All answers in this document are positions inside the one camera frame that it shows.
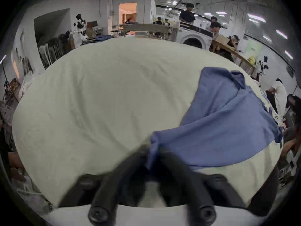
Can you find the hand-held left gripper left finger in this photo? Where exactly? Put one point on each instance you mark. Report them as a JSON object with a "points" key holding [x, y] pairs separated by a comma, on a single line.
{"points": [[112, 185]]}

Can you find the pile of blue garments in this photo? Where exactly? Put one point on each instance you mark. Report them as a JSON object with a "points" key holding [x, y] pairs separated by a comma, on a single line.
{"points": [[98, 38]]}

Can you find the wooden table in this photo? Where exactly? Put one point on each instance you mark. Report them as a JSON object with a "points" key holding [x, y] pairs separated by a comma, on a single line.
{"points": [[235, 53], [145, 28]]}

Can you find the blue shirt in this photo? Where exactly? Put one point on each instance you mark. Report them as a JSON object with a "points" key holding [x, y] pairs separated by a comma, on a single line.
{"points": [[223, 126]]}

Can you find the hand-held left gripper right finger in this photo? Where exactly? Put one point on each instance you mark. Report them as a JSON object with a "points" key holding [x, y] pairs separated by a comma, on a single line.
{"points": [[178, 178]]}

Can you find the black and white robot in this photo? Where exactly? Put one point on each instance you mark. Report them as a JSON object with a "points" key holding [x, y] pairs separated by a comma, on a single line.
{"points": [[80, 26], [262, 66]]}

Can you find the bed with beige sheet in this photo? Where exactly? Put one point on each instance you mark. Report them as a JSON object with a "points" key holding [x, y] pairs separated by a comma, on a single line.
{"points": [[105, 98]]}

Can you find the white washing machine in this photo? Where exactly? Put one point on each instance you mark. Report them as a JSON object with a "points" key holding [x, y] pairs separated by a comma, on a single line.
{"points": [[198, 35]]}

